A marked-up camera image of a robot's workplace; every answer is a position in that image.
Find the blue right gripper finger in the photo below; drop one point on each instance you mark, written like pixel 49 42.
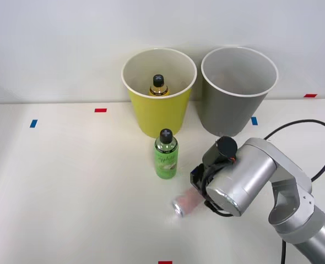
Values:
pixel 196 170

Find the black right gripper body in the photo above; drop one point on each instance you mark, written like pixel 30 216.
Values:
pixel 197 181

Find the pink drink can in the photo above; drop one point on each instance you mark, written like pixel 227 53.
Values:
pixel 183 205

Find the silver-grey right robot arm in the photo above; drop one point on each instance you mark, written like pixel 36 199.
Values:
pixel 261 170

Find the green bottle with black cap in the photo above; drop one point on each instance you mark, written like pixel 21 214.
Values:
pixel 165 162

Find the grey plastic waste bin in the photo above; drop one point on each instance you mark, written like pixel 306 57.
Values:
pixel 228 112

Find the yellow-green plastic waste bin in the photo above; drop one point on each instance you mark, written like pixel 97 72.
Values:
pixel 157 115

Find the yellow bottle with black cap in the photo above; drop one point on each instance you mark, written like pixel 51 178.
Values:
pixel 159 88

